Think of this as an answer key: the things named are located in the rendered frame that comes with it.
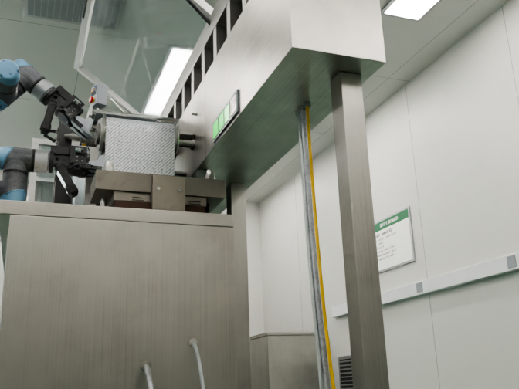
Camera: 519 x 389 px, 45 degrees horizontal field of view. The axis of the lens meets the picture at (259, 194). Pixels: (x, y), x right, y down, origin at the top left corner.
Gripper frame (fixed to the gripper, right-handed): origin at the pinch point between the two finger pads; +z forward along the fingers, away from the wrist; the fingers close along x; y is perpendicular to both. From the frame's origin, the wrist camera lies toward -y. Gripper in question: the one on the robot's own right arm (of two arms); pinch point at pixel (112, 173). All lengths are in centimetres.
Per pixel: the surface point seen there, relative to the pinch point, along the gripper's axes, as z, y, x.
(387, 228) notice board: 261, 59, 249
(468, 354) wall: 262, -51, 166
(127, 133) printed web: 4.5, 14.5, -0.2
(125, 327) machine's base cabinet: 2, -53, -26
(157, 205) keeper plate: 11.1, -16.7, -21.9
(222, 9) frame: 30, 50, -30
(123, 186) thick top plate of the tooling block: 1.2, -10.8, -19.9
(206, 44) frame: 30, 48, -9
